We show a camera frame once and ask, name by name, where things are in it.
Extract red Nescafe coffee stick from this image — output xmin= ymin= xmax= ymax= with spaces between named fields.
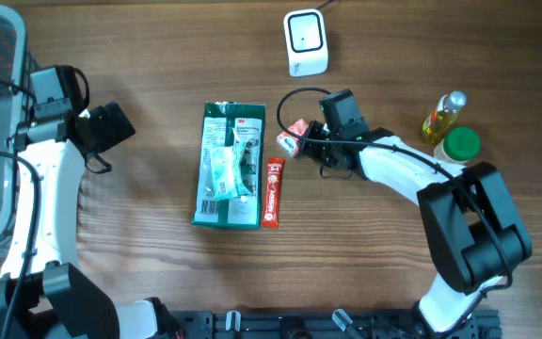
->
xmin=262 ymin=157 xmax=285 ymax=229

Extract yellow Vim dish soap bottle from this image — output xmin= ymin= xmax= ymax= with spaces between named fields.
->
xmin=422 ymin=90 xmax=467 ymax=145

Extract green 3M package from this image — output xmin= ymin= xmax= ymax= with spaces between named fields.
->
xmin=192 ymin=102 xmax=265 ymax=231

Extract green lid jar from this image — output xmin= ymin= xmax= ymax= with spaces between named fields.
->
xmin=434 ymin=127 xmax=482 ymax=164

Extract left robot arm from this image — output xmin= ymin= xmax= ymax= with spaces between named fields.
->
xmin=0 ymin=66 xmax=169 ymax=338

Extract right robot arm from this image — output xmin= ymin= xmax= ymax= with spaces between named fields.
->
xmin=300 ymin=89 xmax=532 ymax=338

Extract white barcode scanner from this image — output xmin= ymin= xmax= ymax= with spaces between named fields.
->
xmin=283 ymin=8 xmax=328 ymax=77

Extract right black camera cable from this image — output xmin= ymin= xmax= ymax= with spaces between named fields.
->
xmin=276 ymin=86 xmax=515 ymax=339

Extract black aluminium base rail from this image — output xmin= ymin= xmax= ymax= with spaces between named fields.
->
xmin=157 ymin=308 xmax=502 ymax=339

